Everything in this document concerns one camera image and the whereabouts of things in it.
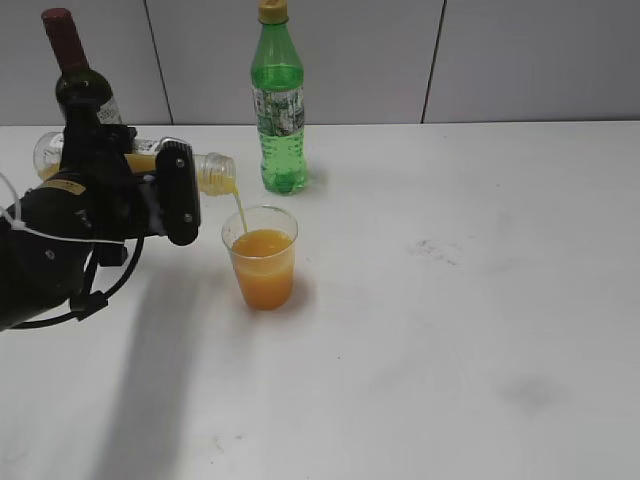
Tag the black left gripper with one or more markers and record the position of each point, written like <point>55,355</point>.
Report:
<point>74,215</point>

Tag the NFC orange juice bottle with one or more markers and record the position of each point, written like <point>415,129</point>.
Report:
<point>216,173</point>

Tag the transparent plastic cup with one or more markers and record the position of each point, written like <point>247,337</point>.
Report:
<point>260,242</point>

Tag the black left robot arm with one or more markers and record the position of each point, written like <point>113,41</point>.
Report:
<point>34,298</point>

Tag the dark red wine bottle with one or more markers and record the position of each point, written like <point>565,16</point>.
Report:
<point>77,80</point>

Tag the green soda bottle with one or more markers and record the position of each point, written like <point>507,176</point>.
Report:
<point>277,77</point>

